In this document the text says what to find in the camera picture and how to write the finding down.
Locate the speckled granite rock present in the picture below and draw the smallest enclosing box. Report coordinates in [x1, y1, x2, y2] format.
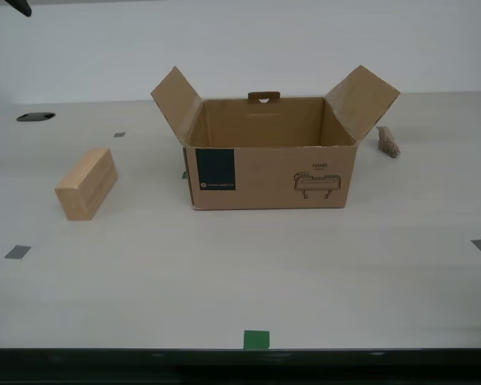
[375, 128, 402, 160]

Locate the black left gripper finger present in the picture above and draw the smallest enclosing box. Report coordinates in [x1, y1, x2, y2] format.
[4, 0, 33, 18]

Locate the black oval cable grommet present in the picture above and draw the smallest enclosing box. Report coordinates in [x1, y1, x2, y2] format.
[16, 112, 57, 124]

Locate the open brown cardboard box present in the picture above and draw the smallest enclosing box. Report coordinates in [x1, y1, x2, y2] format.
[150, 65, 401, 212]

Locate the large green tape square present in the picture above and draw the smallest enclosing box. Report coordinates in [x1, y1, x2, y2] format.
[243, 330, 271, 350]

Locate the light wooden block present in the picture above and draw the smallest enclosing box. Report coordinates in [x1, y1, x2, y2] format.
[54, 148, 119, 221]

